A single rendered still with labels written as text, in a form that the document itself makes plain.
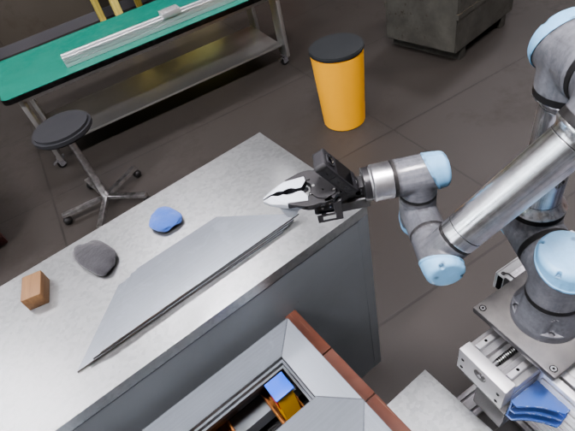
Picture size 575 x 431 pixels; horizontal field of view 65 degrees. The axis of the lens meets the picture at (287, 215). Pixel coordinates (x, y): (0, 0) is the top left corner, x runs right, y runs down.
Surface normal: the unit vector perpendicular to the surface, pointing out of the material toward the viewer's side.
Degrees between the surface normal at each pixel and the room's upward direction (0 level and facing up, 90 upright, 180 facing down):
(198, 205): 0
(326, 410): 0
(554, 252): 7
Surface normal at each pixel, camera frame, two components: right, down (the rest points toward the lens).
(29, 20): 0.51, 0.54
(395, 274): -0.19, -0.69
